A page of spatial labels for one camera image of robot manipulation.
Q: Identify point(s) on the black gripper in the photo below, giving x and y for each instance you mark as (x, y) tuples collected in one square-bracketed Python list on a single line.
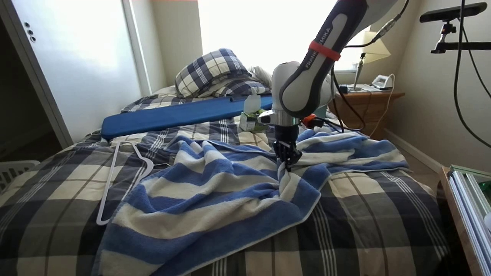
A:
[(284, 147)]

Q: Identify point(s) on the blue white striped towel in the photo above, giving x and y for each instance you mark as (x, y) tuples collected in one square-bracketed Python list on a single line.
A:
[(216, 200)]

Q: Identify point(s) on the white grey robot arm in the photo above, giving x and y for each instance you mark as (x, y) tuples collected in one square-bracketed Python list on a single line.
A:
[(298, 88)]

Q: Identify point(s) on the white spray bottle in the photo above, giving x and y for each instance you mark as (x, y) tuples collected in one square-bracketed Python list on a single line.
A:
[(249, 116)]

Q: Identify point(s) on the wooden nightstand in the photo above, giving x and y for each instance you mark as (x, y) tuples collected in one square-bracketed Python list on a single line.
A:
[(365, 111)]

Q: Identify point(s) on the plaid checkered pillow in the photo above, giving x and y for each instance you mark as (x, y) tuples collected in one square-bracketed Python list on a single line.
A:
[(218, 74)]

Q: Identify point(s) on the white device on nightstand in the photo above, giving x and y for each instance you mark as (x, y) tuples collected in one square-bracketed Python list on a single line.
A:
[(384, 82)]

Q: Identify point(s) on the cream shade table lamp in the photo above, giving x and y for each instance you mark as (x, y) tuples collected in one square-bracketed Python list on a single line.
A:
[(373, 50)]

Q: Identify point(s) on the blue ironing board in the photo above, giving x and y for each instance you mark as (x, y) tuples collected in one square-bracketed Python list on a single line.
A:
[(150, 120)]

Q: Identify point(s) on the wooden framed white shelf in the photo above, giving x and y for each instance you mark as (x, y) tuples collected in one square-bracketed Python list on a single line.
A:
[(468, 196)]

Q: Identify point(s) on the white closet door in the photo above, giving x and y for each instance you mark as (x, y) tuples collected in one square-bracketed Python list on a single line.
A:
[(78, 59)]

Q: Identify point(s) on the plaid checkered bed duvet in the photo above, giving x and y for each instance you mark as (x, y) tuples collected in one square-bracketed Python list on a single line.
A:
[(367, 225)]

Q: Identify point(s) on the white laundry basket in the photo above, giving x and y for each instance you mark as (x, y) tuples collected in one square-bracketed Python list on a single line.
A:
[(11, 170)]

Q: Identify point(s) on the black camera on stand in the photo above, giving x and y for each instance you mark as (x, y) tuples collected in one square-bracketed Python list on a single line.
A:
[(445, 18)]

